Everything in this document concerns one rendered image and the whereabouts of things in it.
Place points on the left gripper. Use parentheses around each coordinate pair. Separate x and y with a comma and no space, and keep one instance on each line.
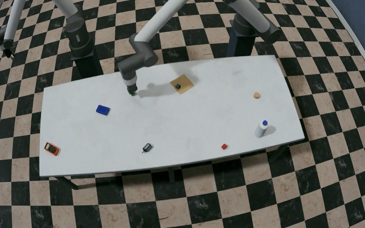
(131,84)

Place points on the white bottle with blue cap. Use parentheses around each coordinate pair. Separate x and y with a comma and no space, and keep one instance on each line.
(262,127)

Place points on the tan flat mat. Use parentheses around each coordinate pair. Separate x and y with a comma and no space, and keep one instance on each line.
(185,83)

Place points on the orange pocket multimeter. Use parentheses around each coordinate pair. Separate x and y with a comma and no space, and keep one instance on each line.
(51,149)

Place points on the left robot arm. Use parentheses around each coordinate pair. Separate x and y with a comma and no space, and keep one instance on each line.
(248,20)

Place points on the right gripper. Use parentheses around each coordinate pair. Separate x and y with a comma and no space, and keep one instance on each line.
(7,52)

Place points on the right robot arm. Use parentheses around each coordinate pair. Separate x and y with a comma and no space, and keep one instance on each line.
(80,40)

